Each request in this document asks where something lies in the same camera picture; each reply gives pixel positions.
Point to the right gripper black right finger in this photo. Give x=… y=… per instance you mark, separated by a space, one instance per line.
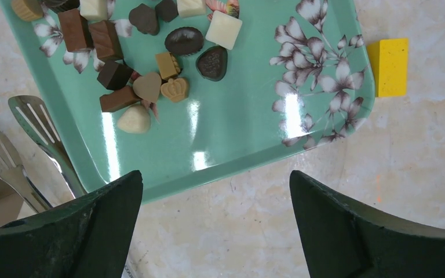
x=343 y=237

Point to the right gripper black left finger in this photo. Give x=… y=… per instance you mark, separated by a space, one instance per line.
x=87 y=237

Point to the white heart chocolate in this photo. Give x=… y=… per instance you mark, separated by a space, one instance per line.
x=135 y=119

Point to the tan heart chocolate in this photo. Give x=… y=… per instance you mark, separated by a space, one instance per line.
x=148 y=87

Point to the caramel crown chocolate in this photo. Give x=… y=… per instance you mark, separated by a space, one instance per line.
x=175 y=90

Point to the milk chocolate cube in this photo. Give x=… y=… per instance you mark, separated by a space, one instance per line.
x=106 y=41

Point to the dark heart chocolate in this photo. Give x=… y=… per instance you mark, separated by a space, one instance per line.
x=212 y=64

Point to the dark oval chocolate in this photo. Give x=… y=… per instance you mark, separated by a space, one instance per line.
x=184 y=41

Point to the white chocolate square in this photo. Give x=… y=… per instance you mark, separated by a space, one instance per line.
x=223 y=30

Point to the green floral tray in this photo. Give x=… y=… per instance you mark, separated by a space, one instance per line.
x=298 y=77

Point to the yellow foam block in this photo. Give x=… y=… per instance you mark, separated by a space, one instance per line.
x=389 y=63

